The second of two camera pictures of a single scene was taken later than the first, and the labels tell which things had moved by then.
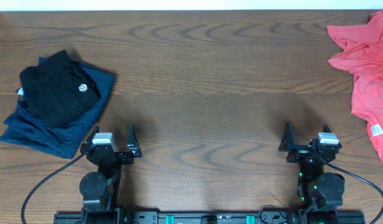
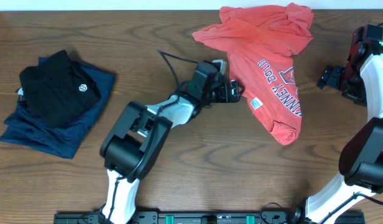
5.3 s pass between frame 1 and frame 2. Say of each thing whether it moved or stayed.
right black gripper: moved
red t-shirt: moved
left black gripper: moved
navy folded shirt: stayed
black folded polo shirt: stayed
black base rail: stayed
